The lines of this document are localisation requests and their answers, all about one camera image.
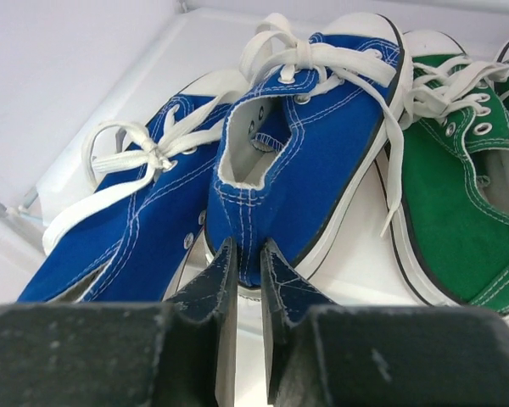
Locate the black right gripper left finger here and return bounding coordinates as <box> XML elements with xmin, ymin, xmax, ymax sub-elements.
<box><xmin>0</xmin><ymin>238</ymin><xmax>238</xmax><ymax>406</ymax></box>

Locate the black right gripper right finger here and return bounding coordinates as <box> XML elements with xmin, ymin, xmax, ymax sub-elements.
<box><xmin>260</xmin><ymin>240</ymin><xmax>509</xmax><ymax>406</ymax></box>

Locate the blue canvas sneaker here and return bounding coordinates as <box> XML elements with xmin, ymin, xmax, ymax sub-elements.
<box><xmin>205</xmin><ymin>13</ymin><xmax>413</xmax><ymax>298</ymax></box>
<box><xmin>16</xmin><ymin>70</ymin><xmax>247</xmax><ymax>304</ymax></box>

